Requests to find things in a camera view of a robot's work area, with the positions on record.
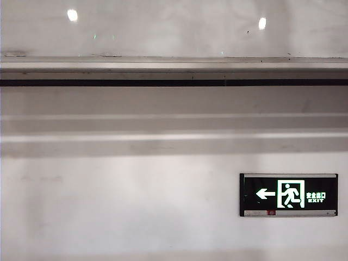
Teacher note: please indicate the white whiteboard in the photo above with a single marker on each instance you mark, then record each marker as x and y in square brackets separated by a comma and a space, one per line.
[163, 30]

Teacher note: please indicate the aluminium whiteboard marker tray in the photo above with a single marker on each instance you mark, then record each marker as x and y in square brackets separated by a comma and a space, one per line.
[174, 70]

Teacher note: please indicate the green illuminated exit sign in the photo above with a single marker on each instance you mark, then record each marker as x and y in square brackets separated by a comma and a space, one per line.
[288, 195]

